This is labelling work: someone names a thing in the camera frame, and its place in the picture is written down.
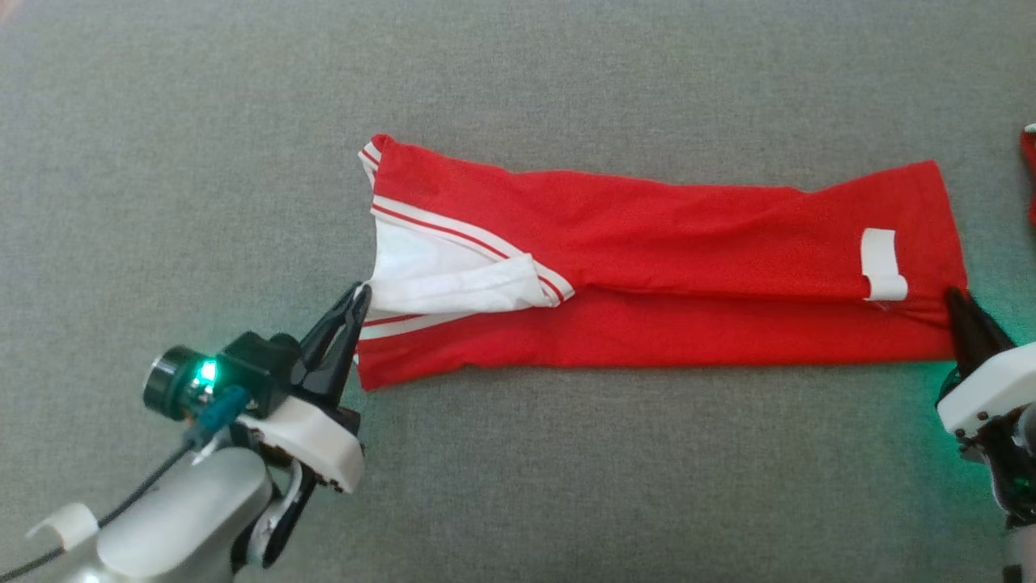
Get yellow and grey sofa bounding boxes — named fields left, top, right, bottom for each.
left=0, top=0, right=1036, bottom=583

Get white cable clip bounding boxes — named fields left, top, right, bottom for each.
left=24, top=502, right=100, bottom=553

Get red shorts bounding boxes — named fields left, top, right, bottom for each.
left=1020, top=123, right=1036, bottom=228

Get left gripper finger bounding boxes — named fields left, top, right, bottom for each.
left=319, top=284, right=372, bottom=402
left=299, top=283, right=363, bottom=382

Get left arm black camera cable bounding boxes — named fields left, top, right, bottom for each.
left=0, top=387, right=248, bottom=583

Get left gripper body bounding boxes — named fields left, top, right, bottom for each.
left=235, top=387, right=366, bottom=496

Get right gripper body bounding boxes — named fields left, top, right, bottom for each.
left=936, top=340, right=1036, bottom=439

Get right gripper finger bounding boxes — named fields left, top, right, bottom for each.
left=959, top=291, right=1017, bottom=366
left=945, top=286, right=985, bottom=382

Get red shirt with white sleeves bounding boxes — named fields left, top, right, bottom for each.
left=355, top=132, right=970, bottom=392

